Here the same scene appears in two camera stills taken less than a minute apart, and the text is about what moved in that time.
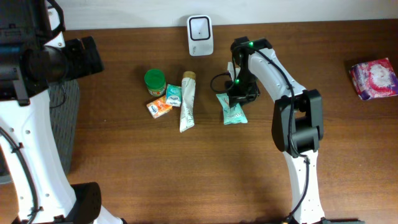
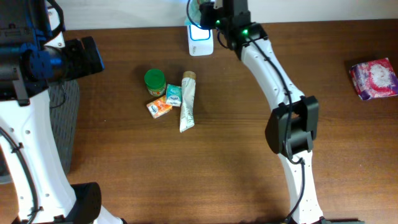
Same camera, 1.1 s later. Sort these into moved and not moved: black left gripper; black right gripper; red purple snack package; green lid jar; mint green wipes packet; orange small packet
Moved: black right gripper; mint green wipes packet
Not moved: orange small packet; red purple snack package; green lid jar; black left gripper
